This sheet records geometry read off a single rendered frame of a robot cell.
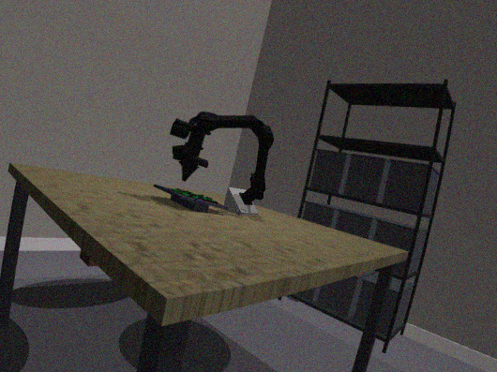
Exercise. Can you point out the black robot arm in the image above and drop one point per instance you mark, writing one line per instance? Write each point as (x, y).
(206, 122)

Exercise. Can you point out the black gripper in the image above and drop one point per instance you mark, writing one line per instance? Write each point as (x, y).
(190, 163)

